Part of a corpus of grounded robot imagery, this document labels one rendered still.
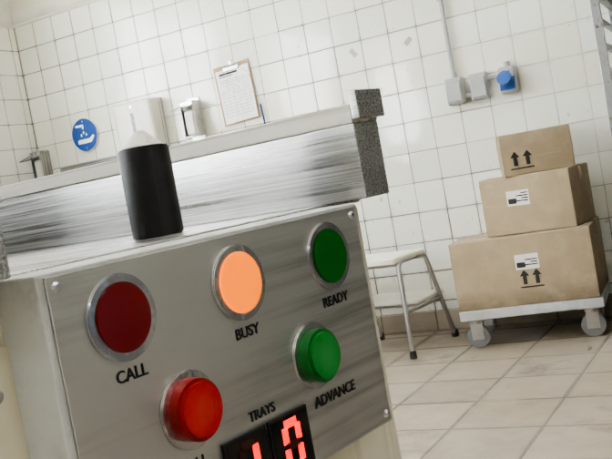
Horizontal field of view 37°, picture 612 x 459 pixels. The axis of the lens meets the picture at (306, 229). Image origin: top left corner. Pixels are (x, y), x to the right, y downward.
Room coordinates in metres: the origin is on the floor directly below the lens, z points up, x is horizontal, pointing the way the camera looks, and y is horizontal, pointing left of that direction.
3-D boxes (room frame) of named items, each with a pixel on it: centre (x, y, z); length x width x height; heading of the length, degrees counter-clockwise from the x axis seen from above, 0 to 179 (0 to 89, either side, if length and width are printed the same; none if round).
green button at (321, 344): (0.51, 0.01, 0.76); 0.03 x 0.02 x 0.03; 142
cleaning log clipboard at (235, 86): (4.99, 0.23, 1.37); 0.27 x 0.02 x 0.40; 62
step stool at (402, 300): (4.30, -0.32, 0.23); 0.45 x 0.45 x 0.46; 54
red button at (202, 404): (0.43, 0.07, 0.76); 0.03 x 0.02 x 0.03; 142
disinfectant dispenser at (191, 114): (5.05, 0.53, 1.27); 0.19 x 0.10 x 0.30; 152
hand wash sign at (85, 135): (5.51, 1.20, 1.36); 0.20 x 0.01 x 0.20; 62
